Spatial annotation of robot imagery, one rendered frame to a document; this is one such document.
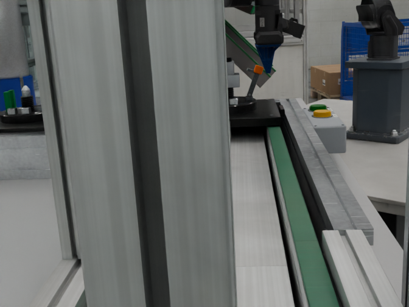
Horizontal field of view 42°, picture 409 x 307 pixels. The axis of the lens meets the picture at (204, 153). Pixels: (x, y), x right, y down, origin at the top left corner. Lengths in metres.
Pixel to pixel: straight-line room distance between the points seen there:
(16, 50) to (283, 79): 3.75
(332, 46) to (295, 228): 9.65
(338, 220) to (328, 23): 9.61
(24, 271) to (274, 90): 4.73
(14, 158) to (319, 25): 9.15
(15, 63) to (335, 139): 1.23
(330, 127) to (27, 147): 0.67
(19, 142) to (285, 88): 4.36
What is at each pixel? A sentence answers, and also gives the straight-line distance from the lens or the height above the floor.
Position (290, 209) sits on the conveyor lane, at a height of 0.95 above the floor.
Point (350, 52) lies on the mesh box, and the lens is 5.99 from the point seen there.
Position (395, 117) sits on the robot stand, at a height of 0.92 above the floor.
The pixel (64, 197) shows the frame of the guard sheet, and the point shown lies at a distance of 0.58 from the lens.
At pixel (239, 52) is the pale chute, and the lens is 1.51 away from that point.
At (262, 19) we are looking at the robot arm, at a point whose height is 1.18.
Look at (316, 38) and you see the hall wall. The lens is 10.17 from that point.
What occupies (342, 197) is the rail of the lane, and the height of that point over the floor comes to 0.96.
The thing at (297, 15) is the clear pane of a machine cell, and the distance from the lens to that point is 5.41.
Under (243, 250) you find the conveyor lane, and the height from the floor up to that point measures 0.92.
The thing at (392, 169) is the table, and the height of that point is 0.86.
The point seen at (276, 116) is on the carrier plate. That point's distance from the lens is 1.21.
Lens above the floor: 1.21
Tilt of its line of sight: 15 degrees down
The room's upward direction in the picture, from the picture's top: 3 degrees counter-clockwise
